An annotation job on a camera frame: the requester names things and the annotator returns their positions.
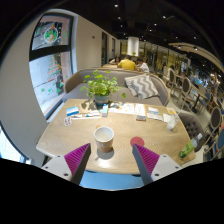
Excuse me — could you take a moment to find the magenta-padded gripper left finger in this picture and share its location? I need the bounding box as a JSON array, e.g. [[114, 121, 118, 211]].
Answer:
[[41, 143, 92, 186]]

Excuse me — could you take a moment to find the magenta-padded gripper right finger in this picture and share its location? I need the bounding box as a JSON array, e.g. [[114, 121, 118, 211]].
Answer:
[[131, 143, 183, 186]]

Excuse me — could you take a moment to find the flat round red coaster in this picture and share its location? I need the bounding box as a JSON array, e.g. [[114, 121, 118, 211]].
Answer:
[[129, 136, 146, 148]]

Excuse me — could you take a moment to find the brown paper cup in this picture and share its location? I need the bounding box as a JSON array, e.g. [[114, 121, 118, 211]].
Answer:
[[93, 125, 115, 154]]

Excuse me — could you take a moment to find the pill blister pack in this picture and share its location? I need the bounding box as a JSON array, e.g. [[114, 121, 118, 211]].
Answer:
[[63, 116, 73, 127]]

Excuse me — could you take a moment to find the white pen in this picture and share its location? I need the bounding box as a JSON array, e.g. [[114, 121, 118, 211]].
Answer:
[[70, 112, 101, 120]]

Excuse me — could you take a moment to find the clear plastic glass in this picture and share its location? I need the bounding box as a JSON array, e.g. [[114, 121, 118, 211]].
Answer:
[[166, 113, 181, 132]]

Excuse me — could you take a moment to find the blue card box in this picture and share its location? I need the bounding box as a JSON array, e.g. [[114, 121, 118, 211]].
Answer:
[[65, 106, 80, 117]]

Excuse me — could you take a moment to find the small white-blue box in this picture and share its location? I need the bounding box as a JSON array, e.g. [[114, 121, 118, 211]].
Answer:
[[146, 106, 160, 120]]

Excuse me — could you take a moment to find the brown notebook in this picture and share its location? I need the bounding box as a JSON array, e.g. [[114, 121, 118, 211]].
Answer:
[[78, 99, 98, 114]]

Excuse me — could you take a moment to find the grey tufted armchair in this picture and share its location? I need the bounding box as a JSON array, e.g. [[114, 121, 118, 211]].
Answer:
[[178, 111, 210, 153]]

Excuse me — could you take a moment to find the printed paper pamphlet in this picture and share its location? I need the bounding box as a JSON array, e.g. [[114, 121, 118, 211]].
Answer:
[[109, 102, 136, 115]]

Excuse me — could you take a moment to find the grey chevron pillow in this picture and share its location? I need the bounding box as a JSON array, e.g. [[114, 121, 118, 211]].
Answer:
[[123, 73, 160, 100]]

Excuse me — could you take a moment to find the green potted plant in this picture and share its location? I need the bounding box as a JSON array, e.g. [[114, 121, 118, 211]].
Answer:
[[79, 69, 128, 107]]

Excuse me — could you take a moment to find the group of dining chairs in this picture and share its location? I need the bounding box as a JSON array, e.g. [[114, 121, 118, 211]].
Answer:
[[164, 66, 224, 161]]

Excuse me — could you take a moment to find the grey curved sofa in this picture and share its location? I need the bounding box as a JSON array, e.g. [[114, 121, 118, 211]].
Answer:
[[62, 68, 171, 107]]

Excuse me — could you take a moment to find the window with printed decals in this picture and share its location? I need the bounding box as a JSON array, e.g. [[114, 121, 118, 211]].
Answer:
[[28, 13, 74, 118]]

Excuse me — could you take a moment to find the person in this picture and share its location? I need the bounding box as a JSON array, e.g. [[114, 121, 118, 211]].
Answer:
[[135, 58, 150, 74], [109, 54, 122, 65], [117, 54, 138, 71]]

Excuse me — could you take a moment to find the white round column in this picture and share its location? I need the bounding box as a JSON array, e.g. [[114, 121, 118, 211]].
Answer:
[[126, 35, 140, 57]]

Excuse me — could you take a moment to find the group of ceiling lights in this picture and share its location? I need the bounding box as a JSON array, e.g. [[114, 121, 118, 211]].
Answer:
[[111, 2, 201, 53]]

